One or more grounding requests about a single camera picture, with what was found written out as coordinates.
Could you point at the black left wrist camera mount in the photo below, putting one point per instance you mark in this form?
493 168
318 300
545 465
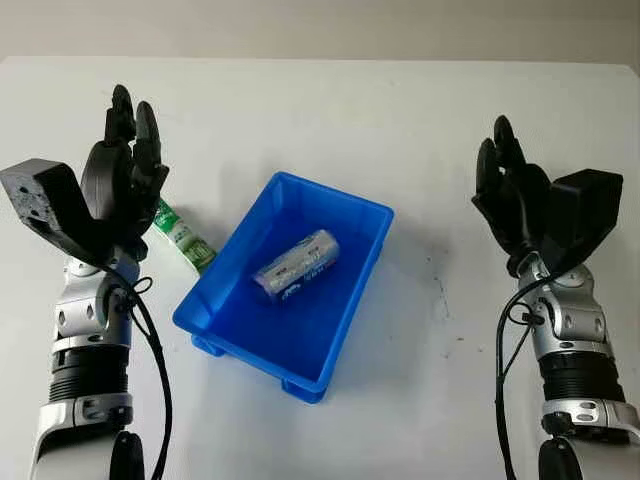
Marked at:
45 200

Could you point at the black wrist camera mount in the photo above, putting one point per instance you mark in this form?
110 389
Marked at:
585 210
45 200

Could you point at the blue plastic tray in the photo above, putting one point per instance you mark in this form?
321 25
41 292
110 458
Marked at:
310 340

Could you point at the green toothpaste box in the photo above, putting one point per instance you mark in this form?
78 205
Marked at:
187 240

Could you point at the silver roll with purple end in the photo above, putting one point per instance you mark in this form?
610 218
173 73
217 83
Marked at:
297 267

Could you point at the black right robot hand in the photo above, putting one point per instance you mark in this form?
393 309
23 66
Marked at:
515 210

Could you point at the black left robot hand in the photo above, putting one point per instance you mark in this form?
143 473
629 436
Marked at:
117 190

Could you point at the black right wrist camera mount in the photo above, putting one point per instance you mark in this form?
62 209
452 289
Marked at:
585 210

